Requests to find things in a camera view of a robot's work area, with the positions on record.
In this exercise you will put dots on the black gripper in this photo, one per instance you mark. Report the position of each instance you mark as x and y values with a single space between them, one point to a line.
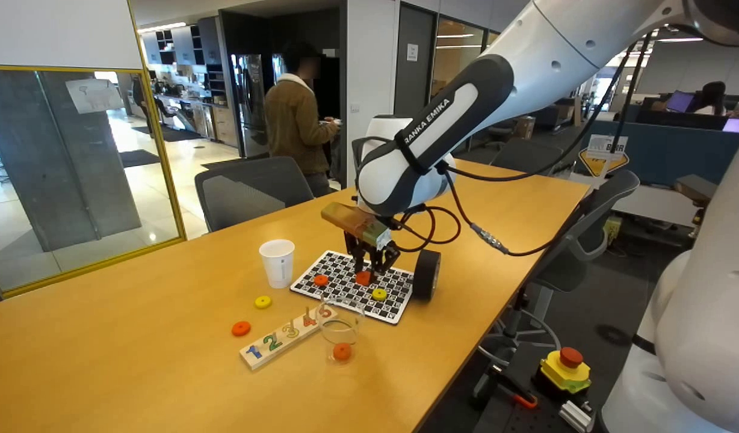
373 250

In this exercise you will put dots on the yellow wooden disc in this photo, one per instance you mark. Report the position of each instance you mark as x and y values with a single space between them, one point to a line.
264 302
379 293

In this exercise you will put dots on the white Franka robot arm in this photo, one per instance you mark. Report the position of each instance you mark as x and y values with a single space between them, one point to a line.
563 48

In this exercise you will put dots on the transparent plastic cup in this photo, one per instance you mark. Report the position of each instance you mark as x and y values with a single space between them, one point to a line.
332 333

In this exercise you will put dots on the white paper cup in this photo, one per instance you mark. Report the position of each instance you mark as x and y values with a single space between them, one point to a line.
279 265

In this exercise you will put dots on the black white marker board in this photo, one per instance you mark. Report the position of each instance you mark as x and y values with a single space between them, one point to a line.
346 298

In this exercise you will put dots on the wooden number peg board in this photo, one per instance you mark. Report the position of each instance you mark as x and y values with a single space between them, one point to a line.
276 343

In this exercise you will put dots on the dark grey office chair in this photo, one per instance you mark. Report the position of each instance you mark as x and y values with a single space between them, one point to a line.
252 188

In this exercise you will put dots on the person in brown jacket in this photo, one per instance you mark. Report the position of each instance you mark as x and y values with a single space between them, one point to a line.
297 121

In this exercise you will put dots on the black clamp orange grip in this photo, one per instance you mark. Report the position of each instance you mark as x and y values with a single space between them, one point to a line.
518 398

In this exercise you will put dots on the black office chair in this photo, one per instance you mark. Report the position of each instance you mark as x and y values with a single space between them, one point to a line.
582 240

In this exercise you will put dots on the black glass doors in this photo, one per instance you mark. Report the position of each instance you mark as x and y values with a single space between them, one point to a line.
249 96

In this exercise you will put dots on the small white door notice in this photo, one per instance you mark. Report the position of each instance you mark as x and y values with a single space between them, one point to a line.
412 52

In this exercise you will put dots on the yellow red emergency stop button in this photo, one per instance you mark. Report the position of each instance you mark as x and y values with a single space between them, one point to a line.
568 370

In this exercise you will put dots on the yellow white sign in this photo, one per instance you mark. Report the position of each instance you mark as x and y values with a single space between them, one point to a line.
605 157

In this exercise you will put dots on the yellow framed glass partition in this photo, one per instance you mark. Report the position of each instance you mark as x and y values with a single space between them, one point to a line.
64 200

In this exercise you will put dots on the blue office divider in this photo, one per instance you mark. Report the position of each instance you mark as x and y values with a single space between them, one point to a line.
672 151

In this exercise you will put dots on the white paper sign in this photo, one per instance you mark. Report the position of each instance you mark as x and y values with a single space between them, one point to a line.
96 95

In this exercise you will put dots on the purple lit monitor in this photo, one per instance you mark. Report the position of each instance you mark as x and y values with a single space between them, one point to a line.
736 125
679 101

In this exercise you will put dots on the seated person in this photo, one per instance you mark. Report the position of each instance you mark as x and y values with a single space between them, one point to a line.
708 95

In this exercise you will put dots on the wrist mounted camera bar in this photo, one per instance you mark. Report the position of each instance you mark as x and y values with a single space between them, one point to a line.
356 222

